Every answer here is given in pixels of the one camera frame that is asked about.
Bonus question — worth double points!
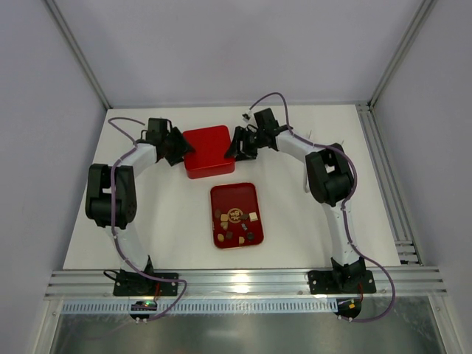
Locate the red box lid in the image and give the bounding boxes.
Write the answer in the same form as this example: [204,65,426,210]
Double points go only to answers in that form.
[183,125,235,166]

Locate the metal serving tongs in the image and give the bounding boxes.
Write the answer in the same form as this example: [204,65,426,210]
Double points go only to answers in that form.
[304,138,353,204]

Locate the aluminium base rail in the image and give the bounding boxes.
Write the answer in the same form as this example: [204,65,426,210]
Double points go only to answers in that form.
[44,265,447,299]

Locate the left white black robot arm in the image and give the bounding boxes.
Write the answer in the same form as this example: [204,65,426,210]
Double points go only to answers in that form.
[85,117,193,296]

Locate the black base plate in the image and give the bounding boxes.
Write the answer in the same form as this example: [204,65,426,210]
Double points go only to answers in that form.
[308,270,377,295]
[108,270,178,296]

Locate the white slotted cable duct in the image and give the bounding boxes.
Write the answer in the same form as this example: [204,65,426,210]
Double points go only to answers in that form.
[61,298,338,316]

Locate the red compartment chocolate box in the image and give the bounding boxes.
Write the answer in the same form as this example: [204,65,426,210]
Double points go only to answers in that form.
[185,162,235,179]

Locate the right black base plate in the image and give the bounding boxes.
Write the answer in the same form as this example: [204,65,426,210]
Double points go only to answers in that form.
[308,270,377,295]

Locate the right aluminium frame post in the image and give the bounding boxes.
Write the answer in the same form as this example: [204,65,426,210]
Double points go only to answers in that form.
[368,0,437,108]

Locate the aluminium frame post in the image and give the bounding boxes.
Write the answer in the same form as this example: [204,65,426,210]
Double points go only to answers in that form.
[43,0,112,110]
[368,0,437,108]

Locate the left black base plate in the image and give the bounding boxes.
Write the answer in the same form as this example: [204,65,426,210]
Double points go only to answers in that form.
[108,270,178,296]

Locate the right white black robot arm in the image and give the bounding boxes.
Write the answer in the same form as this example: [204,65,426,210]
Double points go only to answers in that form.
[225,108,368,295]

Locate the left aluminium frame post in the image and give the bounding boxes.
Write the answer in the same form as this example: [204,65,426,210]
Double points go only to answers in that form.
[43,0,112,110]

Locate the red chocolate tray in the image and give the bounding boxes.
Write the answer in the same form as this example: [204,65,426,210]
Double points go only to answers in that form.
[209,182,264,249]

